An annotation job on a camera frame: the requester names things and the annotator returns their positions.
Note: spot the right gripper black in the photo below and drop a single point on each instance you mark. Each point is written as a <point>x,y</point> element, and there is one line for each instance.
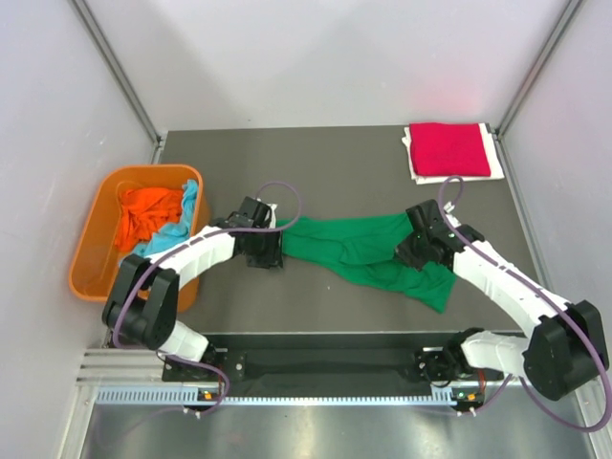
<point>403,250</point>

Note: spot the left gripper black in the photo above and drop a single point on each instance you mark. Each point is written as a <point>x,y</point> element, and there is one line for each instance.
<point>273,256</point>

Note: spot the green t shirt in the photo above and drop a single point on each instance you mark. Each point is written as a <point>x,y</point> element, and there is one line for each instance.
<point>362,251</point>

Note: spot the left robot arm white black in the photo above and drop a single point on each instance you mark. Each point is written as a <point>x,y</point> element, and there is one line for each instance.
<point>142,307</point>

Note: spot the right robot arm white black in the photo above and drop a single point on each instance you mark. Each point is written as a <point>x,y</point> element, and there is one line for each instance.
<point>563,345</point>

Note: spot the folded red t shirt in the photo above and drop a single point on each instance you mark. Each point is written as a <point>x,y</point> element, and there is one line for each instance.
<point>441,150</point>

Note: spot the light blue t shirt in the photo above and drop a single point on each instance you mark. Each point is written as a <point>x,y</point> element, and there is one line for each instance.
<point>173,234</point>

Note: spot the folded white t shirt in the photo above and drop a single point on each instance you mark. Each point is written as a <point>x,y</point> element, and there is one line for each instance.
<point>496,168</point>

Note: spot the orange t shirt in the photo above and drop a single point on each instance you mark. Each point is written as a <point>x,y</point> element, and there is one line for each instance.
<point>143,212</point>

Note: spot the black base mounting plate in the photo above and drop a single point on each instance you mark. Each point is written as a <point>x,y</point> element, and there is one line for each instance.
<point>335,364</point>

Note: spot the orange plastic basket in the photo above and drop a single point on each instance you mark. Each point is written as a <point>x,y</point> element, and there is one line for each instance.
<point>97,260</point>

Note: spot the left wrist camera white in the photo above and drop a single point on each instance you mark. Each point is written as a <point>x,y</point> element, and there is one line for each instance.
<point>273,219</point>

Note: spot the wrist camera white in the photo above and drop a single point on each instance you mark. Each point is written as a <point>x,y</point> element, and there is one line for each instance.
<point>449,207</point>
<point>273,219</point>

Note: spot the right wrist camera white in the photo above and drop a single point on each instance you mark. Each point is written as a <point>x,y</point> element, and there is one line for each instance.
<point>449,207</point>

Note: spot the slotted grey cable duct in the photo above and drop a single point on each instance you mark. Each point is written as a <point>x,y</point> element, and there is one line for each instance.
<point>195,396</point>

